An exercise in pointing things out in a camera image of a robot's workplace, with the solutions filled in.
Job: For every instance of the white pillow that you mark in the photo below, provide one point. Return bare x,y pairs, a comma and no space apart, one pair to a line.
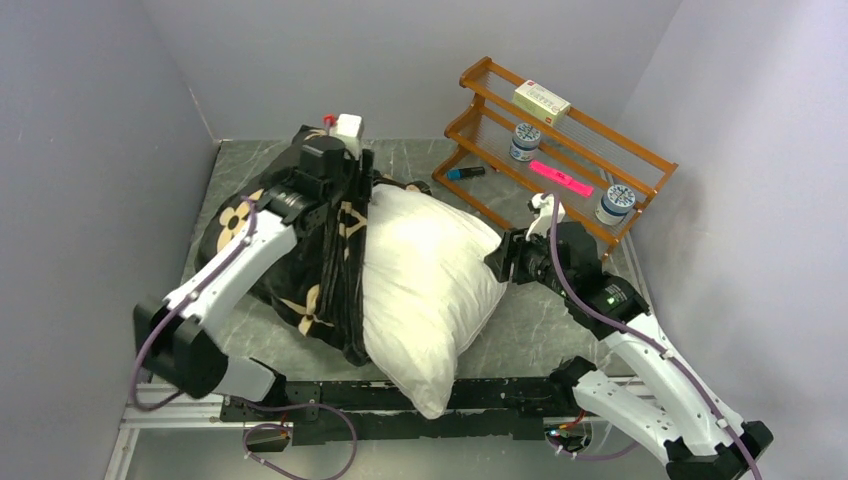
427,292

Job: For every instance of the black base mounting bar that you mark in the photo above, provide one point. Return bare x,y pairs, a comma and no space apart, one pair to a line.
521,408

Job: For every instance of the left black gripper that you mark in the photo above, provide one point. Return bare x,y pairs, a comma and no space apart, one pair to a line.
365,179

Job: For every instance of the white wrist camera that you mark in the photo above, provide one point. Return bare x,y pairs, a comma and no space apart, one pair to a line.
548,211
349,128

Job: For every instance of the white cardboard box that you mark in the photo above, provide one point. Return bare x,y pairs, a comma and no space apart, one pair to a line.
540,102

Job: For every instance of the blue marker pen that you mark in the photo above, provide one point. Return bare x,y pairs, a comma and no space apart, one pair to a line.
457,174

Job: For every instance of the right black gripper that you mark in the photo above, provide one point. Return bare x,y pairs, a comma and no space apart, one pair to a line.
513,247

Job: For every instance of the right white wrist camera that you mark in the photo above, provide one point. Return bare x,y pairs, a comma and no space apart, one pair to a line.
548,211

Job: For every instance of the wooden two-tier shelf rack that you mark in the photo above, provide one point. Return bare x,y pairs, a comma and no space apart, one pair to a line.
579,145

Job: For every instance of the white jar blue lid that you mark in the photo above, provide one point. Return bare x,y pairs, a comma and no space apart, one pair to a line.
615,204
524,143

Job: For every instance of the pink flat plastic item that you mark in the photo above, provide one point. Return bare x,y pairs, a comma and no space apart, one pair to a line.
561,179

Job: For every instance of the aluminium frame rail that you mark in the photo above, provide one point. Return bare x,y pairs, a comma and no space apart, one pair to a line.
183,413

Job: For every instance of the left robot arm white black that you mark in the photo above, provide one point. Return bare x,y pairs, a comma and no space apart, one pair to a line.
175,337

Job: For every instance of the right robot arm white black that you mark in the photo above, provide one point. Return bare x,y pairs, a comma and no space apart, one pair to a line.
688,429

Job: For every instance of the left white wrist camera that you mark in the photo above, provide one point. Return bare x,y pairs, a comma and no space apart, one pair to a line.
349,128

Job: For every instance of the black pillowcase with beige flowers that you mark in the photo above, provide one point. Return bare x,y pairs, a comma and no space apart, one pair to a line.
318,287

